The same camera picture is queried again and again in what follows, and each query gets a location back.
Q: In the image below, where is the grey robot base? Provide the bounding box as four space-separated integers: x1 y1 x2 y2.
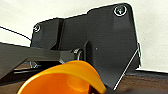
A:
29 3 143 91

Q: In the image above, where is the thin blue cable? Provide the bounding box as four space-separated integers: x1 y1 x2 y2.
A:
0 25 33 40

